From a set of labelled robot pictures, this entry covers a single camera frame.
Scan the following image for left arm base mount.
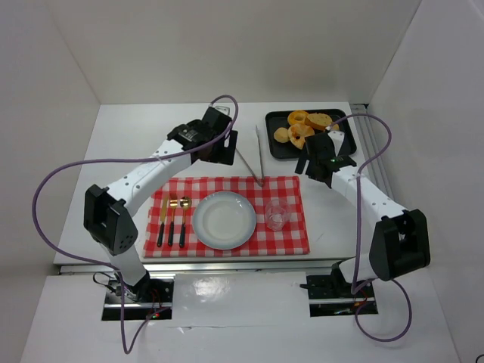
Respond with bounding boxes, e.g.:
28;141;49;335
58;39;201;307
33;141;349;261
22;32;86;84
93;273;175;321

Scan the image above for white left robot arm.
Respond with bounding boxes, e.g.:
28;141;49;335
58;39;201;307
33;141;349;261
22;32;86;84
83;106;237;293

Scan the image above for clear drinking glass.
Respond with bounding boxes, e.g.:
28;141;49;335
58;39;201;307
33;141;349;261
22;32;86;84
265;199;291;231

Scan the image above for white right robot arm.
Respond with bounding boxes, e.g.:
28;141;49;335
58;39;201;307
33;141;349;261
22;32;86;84
295;132;431;290

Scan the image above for black rectangular tray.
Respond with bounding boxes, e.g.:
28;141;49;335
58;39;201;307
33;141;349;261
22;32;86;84
265;109;357;160

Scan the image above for metal tongs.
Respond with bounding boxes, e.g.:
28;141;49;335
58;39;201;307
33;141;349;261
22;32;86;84
235;125;266;188

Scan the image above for gold fork dark handle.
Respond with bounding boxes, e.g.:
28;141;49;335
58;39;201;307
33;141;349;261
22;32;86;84
167;193;178;247

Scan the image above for toasted bread slice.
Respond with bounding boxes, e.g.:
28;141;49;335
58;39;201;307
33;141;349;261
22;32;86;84
305;113;333;131

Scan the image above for ring shaped bread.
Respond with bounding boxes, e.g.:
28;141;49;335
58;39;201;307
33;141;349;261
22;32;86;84
287;110;309;126

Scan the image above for glazed donut bread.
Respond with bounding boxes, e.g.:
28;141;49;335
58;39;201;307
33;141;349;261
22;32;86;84
288;123;315;150

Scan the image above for red white checkered cloth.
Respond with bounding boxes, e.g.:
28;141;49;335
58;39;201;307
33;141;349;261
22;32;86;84
143;176;310;259

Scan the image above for white round plate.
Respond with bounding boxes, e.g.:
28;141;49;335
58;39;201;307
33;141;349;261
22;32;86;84
192;191;257;250

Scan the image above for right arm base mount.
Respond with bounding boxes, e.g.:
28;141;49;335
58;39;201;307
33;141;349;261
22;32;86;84
299;268;378;318

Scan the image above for aluminium rail frame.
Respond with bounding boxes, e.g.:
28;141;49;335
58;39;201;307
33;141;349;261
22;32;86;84
349;104;394;200

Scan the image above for small round bun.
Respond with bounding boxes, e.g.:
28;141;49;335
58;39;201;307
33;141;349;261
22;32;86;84
273;127;290;144

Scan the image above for gold spoon dark handle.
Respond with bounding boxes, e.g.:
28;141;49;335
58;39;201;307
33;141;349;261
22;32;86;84
178;196;192;249

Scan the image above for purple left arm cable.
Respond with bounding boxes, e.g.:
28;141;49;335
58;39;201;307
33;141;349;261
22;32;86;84
32;94;240;355

